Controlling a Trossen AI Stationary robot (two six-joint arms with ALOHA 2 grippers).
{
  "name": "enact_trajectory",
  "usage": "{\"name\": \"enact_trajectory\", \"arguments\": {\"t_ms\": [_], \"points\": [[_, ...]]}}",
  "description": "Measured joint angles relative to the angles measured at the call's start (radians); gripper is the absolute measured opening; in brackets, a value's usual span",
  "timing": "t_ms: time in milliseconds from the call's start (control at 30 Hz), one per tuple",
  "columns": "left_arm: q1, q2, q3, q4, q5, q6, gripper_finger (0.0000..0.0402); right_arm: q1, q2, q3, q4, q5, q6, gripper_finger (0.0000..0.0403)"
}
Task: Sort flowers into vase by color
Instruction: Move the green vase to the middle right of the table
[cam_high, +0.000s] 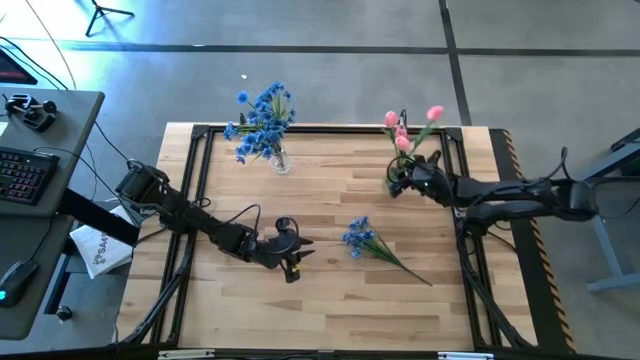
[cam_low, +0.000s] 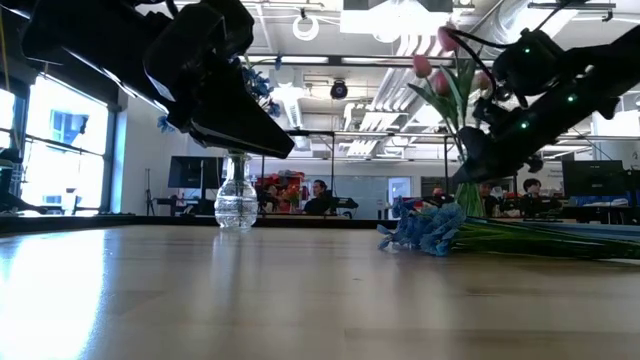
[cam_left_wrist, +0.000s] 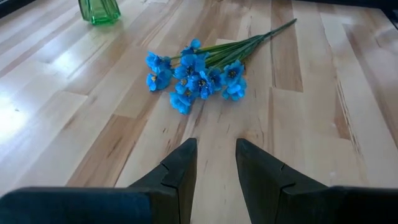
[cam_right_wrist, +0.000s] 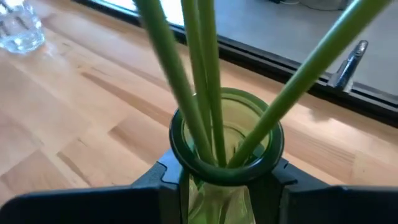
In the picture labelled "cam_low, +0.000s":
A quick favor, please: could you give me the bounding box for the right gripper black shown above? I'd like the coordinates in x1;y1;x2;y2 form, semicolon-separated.
452;69;621;184

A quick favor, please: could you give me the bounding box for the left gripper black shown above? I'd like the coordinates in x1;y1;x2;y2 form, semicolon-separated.
143;0;297;160

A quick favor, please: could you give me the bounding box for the pink artificial tulip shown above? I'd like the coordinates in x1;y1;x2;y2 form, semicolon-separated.
407;53;469;151
437;24;476;151
462;69;494;131
430;69;469;151

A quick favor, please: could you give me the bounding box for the clear glass vase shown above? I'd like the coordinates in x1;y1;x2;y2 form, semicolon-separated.
213;149;259;231
453;180;487;220

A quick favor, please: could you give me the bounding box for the red storage shelf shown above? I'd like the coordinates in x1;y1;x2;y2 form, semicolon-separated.
254;170;306;214

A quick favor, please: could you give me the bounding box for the black office monitor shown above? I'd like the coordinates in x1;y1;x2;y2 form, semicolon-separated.
167;155;226;190
561;159;626;199

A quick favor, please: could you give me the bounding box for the black tripod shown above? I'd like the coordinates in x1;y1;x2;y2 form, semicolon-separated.
143;168;156;216

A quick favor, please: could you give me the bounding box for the black desk device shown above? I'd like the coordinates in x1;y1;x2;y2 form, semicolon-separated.
329;196;360;211

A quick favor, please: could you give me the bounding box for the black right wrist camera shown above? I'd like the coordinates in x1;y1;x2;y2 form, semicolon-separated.
492;27;566;96

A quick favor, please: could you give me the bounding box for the black ceiling camera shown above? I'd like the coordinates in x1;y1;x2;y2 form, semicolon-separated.
329;79;350;101

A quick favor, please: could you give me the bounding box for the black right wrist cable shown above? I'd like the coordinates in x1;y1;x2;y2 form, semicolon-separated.
442;25;501;94

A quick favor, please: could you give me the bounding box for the white ring lamp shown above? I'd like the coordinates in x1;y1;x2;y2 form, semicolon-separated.
292;14;320;42

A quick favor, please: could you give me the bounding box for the black background rig frame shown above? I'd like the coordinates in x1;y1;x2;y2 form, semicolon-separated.
259;129;451;217

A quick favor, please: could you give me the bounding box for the white ceiling duct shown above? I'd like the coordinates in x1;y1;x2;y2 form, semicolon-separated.
474;0;536;49

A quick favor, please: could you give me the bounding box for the black table frame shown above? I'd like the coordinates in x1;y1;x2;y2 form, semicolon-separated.
0;213;401;235

